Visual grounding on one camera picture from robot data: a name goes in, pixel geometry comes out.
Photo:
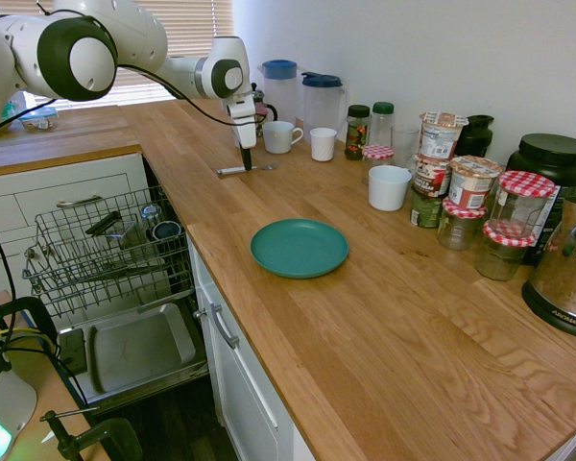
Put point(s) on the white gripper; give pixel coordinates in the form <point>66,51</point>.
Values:
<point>244,122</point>

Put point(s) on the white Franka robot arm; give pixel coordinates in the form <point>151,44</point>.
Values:
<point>77,53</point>

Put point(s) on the open dishwasher door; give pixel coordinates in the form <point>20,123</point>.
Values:
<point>139,348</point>

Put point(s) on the glass french press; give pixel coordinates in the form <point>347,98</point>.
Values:
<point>265,108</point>

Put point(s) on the tall pitcher blue lid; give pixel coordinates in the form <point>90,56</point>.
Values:
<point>279,91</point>

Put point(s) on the white ribbed cup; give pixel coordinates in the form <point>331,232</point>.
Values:
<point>323,145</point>

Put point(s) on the clear pitcher dark blue lid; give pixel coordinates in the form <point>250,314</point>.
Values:
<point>321,108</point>

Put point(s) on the teal plate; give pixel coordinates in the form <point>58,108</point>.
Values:
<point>298,247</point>

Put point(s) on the blue cup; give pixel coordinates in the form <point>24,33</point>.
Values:
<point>165,231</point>

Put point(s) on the spice jar black lid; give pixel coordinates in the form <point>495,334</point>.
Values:
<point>357,134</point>

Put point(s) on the glass jar red checkered lid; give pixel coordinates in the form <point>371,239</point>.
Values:
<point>503,257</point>
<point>375,156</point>
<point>523,201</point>
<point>461,225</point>

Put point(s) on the clear jar green lid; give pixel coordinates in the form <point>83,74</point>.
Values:
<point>383,122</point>

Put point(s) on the clear glass container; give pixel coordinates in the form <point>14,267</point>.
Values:
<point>122,235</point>

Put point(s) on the wide white cup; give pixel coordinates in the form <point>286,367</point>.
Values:
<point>389,189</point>

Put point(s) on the black utensil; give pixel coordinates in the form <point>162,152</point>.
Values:
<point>103,223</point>

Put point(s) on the clear drinking glass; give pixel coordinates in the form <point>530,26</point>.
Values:
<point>405,144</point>

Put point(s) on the dark brown oatmeal cup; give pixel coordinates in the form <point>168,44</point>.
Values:
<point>429,177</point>

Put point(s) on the green oatmeal cup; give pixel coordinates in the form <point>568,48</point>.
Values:
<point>423,211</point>

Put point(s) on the white oatmeal cup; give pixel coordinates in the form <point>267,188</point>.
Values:
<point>440,137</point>

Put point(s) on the small food container blue lid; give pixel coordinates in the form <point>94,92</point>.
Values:
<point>38,120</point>

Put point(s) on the red oatmeal cup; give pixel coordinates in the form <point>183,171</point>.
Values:
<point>471,182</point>

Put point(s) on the black shaker bottle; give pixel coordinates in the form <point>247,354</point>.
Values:
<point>477,137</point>

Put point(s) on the food container green lid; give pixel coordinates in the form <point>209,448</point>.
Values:
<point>10,109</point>

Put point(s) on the black metal clamp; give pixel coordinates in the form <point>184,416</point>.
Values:
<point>101,437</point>
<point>33,312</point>

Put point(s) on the black protein powder tub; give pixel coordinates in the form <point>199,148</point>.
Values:
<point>554,161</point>

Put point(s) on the stainless steel electric kettle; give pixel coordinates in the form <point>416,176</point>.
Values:
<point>564,269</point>

